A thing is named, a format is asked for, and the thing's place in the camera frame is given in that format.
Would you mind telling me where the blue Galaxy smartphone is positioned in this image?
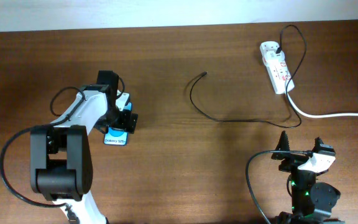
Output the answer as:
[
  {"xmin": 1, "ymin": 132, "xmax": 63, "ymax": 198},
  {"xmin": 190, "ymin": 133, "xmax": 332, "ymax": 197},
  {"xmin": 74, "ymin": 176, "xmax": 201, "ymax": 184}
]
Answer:
[{"xmin": 104, "ymin": 102, "xmax": 132, "ymax": 146}]

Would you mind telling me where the white USB charger plug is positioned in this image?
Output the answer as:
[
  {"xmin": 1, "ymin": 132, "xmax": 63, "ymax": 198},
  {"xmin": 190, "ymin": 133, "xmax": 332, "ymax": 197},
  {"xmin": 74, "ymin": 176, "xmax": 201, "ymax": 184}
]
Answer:
[{"xmin": 261, "ymin": 49, "xmax": 285, "ymax": 67}]

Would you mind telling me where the black charger cable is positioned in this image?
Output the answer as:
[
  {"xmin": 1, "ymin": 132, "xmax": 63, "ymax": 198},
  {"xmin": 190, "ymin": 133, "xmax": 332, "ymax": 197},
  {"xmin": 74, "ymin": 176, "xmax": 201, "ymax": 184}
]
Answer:
[{"xmin": 189, "ymin": 24, "xmax": 307, "ymax": 129}]

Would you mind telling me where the white power strip cord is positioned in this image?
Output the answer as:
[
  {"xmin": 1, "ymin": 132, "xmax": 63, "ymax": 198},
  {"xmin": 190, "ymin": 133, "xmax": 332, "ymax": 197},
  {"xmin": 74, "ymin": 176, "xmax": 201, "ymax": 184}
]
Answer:
[{"xmin": 286, "ymin": 55, "xmax": 358, "ymax": 119}]

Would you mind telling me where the white power strip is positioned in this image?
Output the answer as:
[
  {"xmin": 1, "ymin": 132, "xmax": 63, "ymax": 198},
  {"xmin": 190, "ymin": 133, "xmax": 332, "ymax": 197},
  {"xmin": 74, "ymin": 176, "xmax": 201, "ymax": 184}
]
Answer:
[{"xmin": 260, "ymin": 41, "xmax": 295, "ymax": 95}]

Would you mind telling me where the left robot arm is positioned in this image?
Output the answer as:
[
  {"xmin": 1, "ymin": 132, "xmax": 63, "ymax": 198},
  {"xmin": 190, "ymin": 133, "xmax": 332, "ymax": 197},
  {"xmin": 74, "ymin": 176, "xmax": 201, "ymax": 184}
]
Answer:
[{"xmin": 30, "ymin": 70, "xmax": 137, "ymax": 223}]

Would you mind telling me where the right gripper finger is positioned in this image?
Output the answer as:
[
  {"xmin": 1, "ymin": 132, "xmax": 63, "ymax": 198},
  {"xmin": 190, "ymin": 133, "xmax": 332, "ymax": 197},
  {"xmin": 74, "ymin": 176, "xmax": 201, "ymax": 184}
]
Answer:
[
  {"xmin": 313, "ymin": 137, "xmax": 324, "ymax": 152},
  {"xmin": 275, "ymin": 131, "xmax": 290, "ymax": 151}
]

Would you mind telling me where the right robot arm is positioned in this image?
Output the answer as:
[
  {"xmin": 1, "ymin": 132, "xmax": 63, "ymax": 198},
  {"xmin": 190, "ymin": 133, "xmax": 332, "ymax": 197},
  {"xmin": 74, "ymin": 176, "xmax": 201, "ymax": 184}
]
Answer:
[{"xmin": 271, "ymin": 131, "xmax": 345, "ymax": 224}]

